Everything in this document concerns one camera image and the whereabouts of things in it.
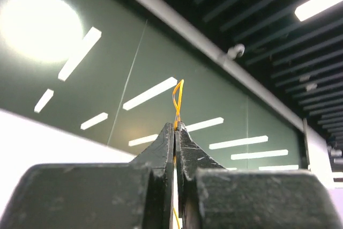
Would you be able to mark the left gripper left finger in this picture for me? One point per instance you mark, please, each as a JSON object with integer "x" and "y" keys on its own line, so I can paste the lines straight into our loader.
{"x": 137, "y": 194}

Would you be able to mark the ceiling light fixture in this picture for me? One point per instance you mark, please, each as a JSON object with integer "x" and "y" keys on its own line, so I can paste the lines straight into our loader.
{"x": 313, "y": 7}

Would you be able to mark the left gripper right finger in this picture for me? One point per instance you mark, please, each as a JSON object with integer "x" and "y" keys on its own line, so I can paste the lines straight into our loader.
{"x": 210, "y": 196}

